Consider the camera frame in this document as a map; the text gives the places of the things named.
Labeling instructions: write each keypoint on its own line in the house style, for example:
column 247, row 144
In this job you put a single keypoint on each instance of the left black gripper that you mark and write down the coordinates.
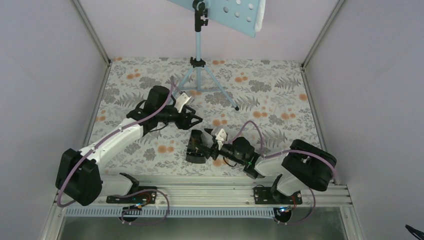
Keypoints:
column 185, row 125

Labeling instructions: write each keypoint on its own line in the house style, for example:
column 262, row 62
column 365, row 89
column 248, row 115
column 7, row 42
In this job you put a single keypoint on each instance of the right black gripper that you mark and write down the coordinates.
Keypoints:
column 208, row 151

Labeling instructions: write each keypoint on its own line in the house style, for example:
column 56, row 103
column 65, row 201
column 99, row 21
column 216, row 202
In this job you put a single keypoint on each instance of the black metronome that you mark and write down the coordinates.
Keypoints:
column 193, row 154

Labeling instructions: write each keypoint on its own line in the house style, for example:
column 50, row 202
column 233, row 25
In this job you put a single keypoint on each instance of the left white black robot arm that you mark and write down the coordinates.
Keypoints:
column 79, row 177

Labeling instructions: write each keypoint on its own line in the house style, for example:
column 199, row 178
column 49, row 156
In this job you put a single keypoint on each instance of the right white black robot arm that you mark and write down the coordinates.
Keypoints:
column 302, row 166

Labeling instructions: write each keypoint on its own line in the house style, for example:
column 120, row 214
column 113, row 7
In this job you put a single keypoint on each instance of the floral patterned table mat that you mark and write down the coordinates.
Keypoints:
column 264, row 101

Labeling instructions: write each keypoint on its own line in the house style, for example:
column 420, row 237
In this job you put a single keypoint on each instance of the light blue music stand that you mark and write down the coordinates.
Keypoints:
column 238, row 15

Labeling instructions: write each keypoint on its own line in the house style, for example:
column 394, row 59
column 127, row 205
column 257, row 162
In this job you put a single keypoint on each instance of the white sheet music paper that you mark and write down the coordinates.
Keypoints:
column 260, row 15

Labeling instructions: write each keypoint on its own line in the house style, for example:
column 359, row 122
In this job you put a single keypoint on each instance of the black object at corner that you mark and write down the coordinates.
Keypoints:
column 418, row 234

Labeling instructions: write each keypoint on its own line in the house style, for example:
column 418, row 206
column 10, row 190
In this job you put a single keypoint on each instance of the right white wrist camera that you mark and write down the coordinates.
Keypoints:
column 220, row 134

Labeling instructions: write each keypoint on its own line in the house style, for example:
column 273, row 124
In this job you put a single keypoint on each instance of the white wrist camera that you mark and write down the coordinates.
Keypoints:
column 220, row 134
column 182, row 100

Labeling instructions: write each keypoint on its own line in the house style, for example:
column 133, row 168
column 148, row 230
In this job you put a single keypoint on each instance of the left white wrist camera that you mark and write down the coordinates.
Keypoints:
column 182, row 100

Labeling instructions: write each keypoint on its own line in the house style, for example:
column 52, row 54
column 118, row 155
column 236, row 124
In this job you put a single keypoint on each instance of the aluminium mounting rail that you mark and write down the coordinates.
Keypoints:
column 224, row 200

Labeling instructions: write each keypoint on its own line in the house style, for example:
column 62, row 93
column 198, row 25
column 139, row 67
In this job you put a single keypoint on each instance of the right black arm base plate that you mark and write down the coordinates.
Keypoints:
column 275, row 195

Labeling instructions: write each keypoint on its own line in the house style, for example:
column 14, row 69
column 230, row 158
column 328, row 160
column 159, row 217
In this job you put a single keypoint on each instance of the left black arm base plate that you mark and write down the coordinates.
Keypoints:
column 147, row 196

